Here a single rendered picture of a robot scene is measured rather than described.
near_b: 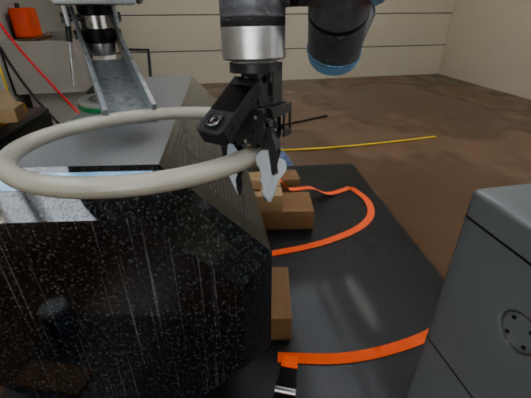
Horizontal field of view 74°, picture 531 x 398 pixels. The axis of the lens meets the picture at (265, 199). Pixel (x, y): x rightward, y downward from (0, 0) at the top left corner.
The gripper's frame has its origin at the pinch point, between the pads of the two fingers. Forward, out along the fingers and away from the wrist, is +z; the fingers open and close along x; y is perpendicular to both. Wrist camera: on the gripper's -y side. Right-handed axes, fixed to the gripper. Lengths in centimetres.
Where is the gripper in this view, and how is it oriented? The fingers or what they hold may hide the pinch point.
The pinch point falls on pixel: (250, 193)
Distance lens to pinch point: 58.5
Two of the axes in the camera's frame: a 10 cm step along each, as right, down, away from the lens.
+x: -8.4, -2.1, 4.9
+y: 5.4, -3.7, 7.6
